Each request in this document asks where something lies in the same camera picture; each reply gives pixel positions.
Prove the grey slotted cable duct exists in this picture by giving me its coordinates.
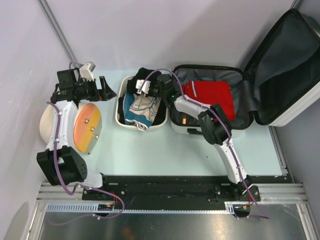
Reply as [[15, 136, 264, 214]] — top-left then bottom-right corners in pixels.
[[46, 201, 250, 215]]

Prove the cream oval tray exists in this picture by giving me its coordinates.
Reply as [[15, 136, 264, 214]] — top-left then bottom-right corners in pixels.
[[115, 76, 169, 132]]

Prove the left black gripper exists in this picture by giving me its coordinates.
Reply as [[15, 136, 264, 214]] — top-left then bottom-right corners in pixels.
[[74, 76, 116, 102]]

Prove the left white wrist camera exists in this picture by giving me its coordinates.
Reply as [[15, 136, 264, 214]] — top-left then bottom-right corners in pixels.
[[79, 61, 96, 81]]

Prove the right aluminium corner post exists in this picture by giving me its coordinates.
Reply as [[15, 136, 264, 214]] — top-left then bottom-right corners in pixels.
[[290, 0, 304, 10]]

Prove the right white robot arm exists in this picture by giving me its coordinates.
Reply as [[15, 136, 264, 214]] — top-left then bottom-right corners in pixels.
[[139, 71, 253, 201]]

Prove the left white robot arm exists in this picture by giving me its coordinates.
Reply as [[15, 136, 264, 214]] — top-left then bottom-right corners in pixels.
[[36, 62, 116, 200]]

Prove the teal cream patterned towel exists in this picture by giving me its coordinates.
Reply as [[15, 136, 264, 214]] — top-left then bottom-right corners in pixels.
[[122, 92, 161, 132]]

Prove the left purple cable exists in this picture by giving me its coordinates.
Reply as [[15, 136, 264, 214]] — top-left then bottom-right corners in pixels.
[[46, 61, 125, 226]]

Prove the black white space suitcase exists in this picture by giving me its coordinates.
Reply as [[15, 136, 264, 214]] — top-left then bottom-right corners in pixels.
[[173, 9, 320, 137]]

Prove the left aluminium corner post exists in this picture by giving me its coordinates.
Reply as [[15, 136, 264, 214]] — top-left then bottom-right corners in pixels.
[[37, 0, 77, 62]]

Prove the cream cylindrical bucket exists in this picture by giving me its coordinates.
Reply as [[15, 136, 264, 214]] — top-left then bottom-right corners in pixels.
[[39, 104, 58, 151]]

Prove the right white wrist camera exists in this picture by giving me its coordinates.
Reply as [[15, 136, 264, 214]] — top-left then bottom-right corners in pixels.
[[135, 79, 151, 97]]

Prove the aluminium frame rail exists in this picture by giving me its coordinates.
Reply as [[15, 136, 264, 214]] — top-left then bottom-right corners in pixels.
[[36, 182, 309, 205]]

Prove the aluminium corner post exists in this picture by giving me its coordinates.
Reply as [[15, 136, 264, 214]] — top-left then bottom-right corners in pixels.
[[290, 0, 304, 10], [37, 0, 77, 62]]

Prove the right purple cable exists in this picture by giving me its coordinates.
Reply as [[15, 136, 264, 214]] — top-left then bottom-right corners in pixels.
[[143, 68, 271, 220]]

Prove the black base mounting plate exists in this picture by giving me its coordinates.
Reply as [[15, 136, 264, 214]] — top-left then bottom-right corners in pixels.
[[82, 174, 296, 203]]

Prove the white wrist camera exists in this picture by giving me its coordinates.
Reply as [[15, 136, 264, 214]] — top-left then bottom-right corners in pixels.
[[135, 79, 151, 97], [79, 61, 96, 81]]

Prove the purple cable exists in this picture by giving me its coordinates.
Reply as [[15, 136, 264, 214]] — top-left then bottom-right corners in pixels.
[[143, 68, 271, 220], [46, 61, 125, 226]]

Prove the red folded shirt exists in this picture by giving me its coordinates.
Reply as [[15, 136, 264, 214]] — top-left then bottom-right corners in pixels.
[[182, 80, 236, 122]]

